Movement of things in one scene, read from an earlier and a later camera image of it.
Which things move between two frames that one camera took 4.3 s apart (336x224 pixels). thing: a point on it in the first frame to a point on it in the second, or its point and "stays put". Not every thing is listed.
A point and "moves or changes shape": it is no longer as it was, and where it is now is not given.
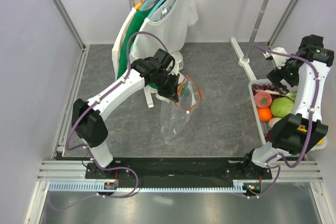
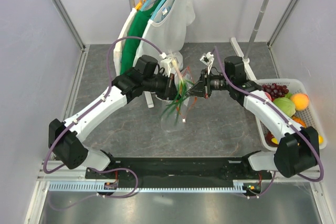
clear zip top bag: [175, 115] moves or changes shape
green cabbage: [281, 107] stays put
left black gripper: [171, 93] stays put
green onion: [292, 95] to [178, 101]
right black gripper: [276, 75] to [203, 83]
